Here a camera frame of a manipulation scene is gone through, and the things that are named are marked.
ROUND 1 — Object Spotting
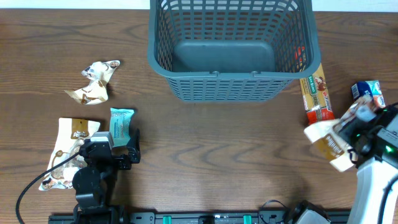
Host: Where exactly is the cream cookie snack bag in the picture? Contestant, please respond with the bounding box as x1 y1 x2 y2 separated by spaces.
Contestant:
303 96 379 172

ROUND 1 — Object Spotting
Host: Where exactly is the blue Kleenex tissue pack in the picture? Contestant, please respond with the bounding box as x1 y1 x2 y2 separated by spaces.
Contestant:
351 80 386 108

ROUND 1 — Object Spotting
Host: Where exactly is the spaghetti pack with red end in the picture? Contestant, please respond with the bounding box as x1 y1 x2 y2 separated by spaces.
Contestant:
300 64 335 125

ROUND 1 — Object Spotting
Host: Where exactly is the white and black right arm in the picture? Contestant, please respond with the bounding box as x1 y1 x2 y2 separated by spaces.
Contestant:
304 103 397 223

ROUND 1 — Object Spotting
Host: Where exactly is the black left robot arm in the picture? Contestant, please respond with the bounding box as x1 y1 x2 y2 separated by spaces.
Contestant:
72 129 141 224

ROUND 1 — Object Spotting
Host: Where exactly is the teal flushable wipes pack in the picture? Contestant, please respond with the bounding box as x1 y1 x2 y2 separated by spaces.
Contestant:
109 108 135 147

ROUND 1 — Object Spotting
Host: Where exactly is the flat cream snack bag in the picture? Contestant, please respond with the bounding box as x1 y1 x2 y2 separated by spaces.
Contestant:
39 118 100 191

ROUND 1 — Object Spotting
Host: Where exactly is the crumpled cream snack bag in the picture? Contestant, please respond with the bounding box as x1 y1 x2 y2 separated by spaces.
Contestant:
65 60 121 105

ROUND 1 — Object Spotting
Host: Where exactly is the grey plastic mesh basket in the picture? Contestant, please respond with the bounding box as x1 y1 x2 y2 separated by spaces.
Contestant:
147 0 321 102

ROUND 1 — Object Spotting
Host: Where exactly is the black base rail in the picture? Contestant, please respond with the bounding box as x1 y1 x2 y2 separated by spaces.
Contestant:
48 210 352 224

